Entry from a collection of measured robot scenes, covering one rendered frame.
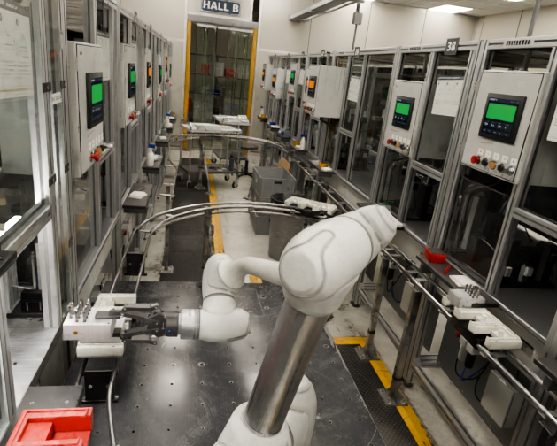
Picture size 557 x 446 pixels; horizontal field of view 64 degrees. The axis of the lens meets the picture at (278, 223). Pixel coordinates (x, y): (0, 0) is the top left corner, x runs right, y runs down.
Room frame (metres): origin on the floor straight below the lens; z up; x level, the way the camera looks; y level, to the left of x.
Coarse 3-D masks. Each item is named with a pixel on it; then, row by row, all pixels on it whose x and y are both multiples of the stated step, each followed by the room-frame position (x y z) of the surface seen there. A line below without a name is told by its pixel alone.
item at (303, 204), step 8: (288, 200) 3.17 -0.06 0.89; (296, 200) 3.24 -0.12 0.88; (304, 200) 3.22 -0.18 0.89; (312, 200) 3.25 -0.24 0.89; (296, 208) 3.17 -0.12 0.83; (304, 208) 3.15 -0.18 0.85; (312, 208) 3.18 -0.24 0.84; (320, 208) 3.13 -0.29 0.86; (328, 208) 3.15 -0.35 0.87; (336, 208) 3.16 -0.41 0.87; (312, 216) 3.11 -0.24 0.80
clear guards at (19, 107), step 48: (0, 0) 1.01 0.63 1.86; (48, 0) 1.33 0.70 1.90; (0, 48) 0.99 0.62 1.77; (48, 48) 1.31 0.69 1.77; (0, 96) 0.96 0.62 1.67; (0, 144) 0.94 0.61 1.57; (0, 192) 0.92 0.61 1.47; (48, 192) 1.23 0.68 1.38; (0, 240) 0.89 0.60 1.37; (0, 336) 0.84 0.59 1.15; (0, 384) 0.82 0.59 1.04; (0, 432) 0.79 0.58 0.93
